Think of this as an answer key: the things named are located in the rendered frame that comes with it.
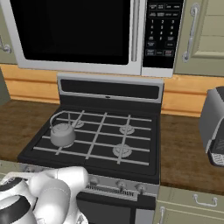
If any grey toaster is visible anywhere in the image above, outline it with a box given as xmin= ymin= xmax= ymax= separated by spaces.
xmin=199 ymin=86 xmax=224 ymax=168

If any beige drawer front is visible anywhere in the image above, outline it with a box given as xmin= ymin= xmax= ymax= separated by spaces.
xmin=157 ymin=185 xmax=224 ymax=221

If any black and silver stove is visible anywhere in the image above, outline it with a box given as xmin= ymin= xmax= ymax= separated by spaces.
xmin=17 ymin=73 xmax=165 ymax=224

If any black oven door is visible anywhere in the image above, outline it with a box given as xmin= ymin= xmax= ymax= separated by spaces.
xmin=76 ymin=192 xmax=157 ymax=224

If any silver and black microwave oven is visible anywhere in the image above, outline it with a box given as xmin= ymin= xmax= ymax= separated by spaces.
xmin=0 ymin=0 xmax=186 ymax=79

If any beige cupboard door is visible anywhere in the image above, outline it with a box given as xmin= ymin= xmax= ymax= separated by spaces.
xmin=153 ymin=203 xmax=224 ymax=224
xmin=0 ymin=6 xmax=18 ymax=65
xmin=173 ymin=0 xmax=224 ymax=77

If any grey kettle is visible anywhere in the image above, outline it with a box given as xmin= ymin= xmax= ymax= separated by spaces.
xmin=48 ymin=110 xmax=77 ymax=148

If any silver cupboard handle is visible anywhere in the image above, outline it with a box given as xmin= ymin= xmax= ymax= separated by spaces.
xmin=182 ymin=3 xmax=200 ymax=63
xmin=158 ymin=206 xmax=166 ymax=224
xmin=0 ymin=35 xmax=12 ymax=54

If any silver drawer handle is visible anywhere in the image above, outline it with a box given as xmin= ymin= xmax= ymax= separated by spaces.
xmin=192 ymin=193 xmax=219 ymax=208

